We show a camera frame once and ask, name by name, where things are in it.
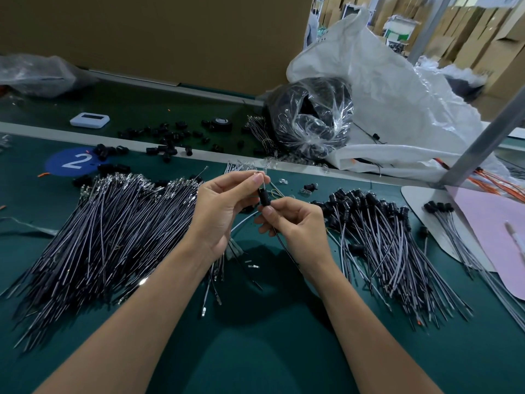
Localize person's right hand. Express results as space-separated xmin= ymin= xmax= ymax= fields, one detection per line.
xmin=256 ymin=196 xmax=337 ymax=280

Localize small bundle of capped wires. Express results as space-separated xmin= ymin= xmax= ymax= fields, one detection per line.
xmin=422 ymin=201 xmax=525 ymax=332

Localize stack of cardboard boxes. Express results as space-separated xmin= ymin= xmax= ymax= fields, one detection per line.
xmin=450 ymin=0 xmax=525 ymax=120

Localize crumpled clear plastic bag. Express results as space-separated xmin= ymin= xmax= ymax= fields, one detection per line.
xmin=0 ymin=55 xmax=98 ymax=99

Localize brown cardboard panel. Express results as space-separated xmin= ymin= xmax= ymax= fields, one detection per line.
xmin=0 ymin=0 xmax=314 ymax=97

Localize pile of grey wires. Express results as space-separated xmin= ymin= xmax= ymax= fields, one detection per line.
xmin=0 ymin=164 xmax=259 ymax=354

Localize clear bag with black contents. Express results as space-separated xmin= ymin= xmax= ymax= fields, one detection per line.
xmin=269 ymin=76 xmax=355 ymax=159

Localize bundle of orange wires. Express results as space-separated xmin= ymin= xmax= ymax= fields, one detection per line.
xmin=435 ymin=155 xmax=525 ymax=202

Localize person's left forearm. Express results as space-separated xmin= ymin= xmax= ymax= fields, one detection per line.
xmin=34 ymin=242 xmax=223 ymax=394

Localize large white plastic sack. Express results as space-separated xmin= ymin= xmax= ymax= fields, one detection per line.
xmin=287 ymin=8 xmax=525 ymax=184

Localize pile of wires with black caps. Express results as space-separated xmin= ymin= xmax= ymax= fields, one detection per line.
xmin=312 ymin=188 xmax=475 ymax=327

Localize small white timer device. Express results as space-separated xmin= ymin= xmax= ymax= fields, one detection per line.
xmin=69 ymin=112 xmax=111 ymax=130

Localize pink paper sheet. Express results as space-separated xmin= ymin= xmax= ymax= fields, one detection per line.
xmin=447 ymin=186 xmax=525 ymax=300

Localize black plastic caps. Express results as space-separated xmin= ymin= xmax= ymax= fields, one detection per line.
xmin=72 ymin=119 xmax=264 ymax=189

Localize person's left hand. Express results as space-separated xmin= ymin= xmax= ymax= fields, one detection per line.
xmin=187 ymin=170 xmax=272 ymax=263

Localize person's right forearm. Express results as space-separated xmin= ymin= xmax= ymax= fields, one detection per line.
xmin=310 ymin=258 xmax=444 ymax=394

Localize grey metal frame post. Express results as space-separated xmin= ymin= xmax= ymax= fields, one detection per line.
xmin=407 ymin=0 xmax=454 ymax=64
xmin=439 ymin=86 xmax=525 ymax=188

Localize blue round number sticker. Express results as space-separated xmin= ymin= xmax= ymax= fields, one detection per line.
xmin=45 ymin=147 xmax=103 ymax=177

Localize white pen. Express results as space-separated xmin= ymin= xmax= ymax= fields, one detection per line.
xmin=504 ymin=221 xmax=525 ymax=255

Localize clear plastic strip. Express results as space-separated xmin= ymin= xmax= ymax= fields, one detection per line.
xmin=0 ymin=217 xmax=59 ymax=237

